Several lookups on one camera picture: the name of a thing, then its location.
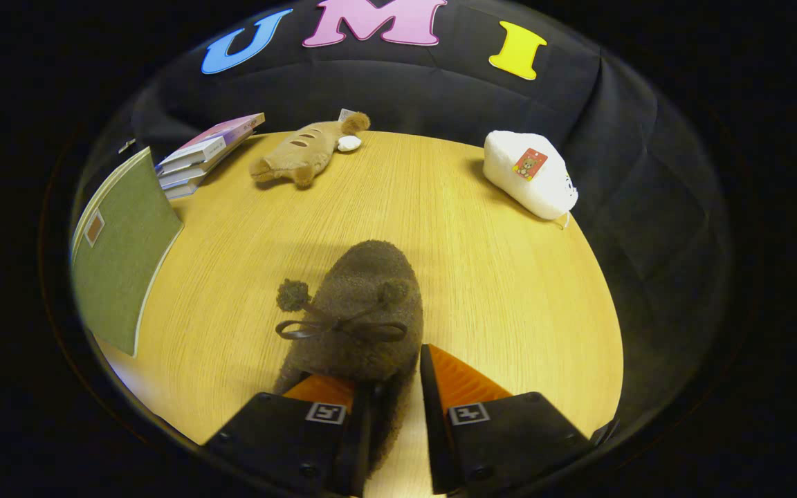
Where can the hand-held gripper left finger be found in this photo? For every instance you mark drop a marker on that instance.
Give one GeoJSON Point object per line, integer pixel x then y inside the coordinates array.
{"type": "Point", "coordinates": [362, 443]}

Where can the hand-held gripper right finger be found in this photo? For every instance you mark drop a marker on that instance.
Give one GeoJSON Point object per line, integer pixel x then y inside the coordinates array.
{"type": "Point", "coordinates": [436, 429]}

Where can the brown fluffy shoe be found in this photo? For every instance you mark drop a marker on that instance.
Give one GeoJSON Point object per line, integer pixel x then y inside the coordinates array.
{"type": "Point", "coordinates": [364, 290]}

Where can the green fabric storage box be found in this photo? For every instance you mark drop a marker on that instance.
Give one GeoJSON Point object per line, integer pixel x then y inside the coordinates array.
{"type": "Point", "coordinates": [122, 270]}

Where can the white plush toy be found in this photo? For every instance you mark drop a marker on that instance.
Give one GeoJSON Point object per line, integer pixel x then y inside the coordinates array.
{"type": "Point", "coordinates": [530, 187]}

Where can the tan striped plush toy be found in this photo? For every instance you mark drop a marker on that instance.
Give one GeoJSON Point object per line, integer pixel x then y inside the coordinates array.
{"type": "Point", "coordinates": [301, 152]}

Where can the small white oval object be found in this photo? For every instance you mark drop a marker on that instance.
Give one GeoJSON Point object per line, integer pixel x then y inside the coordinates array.
{"type": "Point", "coordinates": [349, 143]}

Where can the blue book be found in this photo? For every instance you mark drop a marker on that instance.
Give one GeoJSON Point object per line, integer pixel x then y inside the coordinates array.
{"type": "Point", "coordinates": [180, 190]}

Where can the white book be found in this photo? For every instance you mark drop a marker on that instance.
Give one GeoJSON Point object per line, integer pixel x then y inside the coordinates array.
{"type": "Point", "coordinates": [191, 153]}

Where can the pink book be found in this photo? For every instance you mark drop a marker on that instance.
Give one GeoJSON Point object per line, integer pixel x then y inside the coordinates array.
{"type": "Point", "coordinates": [232, 128]}

